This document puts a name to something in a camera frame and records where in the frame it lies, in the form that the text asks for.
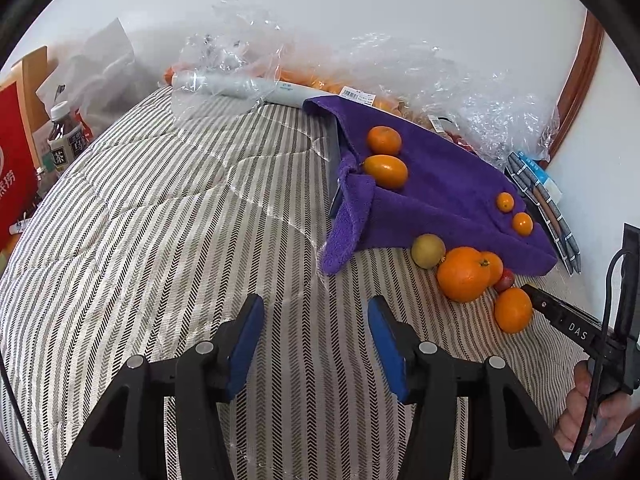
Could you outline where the large round orange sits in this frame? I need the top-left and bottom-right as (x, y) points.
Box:
(494, 287), (534, 334)

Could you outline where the medium orange mandarin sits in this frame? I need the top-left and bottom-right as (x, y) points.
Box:
(480, 252), (504, 287)

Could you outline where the small round orange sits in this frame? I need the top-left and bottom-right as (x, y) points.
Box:
(511, 211), (534, 237)

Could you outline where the orange with stem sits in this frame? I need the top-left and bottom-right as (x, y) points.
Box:
(436, 247), (490, 304)

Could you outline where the small kumquat orange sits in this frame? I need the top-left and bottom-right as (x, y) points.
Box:
(496, 192), (515, 214)

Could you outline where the green yellow round fruit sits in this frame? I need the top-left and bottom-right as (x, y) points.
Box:
(410, 233), (446, 270)

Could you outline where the oval orange fruit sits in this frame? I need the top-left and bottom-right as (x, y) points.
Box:
(362, 154), (409, 190)

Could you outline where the mandarin orange with spots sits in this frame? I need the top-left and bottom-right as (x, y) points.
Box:
(366, 126), (402, 156)

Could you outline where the person right hand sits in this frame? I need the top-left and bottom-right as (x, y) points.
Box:
(553, 360), (637, 456)

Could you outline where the blue white tissue pack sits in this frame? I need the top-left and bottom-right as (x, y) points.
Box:
(516, 151), (562, 204)

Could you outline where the blue checked folded cloth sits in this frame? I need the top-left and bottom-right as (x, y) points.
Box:
(506, 152), (582, 275)

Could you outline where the striped quilted bedspread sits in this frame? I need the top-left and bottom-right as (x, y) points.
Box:
(1, 89), (582, 479)

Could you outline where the clear bag of nuts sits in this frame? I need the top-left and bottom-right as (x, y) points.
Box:
(349, 31), (501, 156)

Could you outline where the purple towel over tray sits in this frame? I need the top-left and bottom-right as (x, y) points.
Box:
(304, 96), (556, 276)

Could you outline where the small white tube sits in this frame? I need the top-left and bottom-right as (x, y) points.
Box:
(9, 219), (29, 235)

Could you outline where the red paper shopping bag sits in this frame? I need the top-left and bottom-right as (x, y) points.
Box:
(0, 84), (37, 248)

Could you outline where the plastic drink bottle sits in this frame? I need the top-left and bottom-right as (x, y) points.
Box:
(48, 101), (89, 172)

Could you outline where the clear bag of oranges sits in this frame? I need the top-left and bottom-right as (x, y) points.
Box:
(279, 44), (401, 116)

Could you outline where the white plastic bag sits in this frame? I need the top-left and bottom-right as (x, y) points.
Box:
(36, 20), (156, 136)

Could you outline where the white rolled paper tube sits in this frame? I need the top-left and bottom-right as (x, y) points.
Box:
(171, 70), (331, 108)

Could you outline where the wooden side table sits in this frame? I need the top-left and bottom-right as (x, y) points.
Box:
(1, 46), (49, 131)

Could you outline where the crumpled clear plastic bag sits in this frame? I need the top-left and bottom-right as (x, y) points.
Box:
(171, 0), (286, 124)

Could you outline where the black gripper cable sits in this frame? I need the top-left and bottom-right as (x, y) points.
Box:
(566, 247), (634, 470)

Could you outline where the brown wooden door frame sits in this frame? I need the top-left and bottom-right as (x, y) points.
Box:
(549, 10), (604, 159)

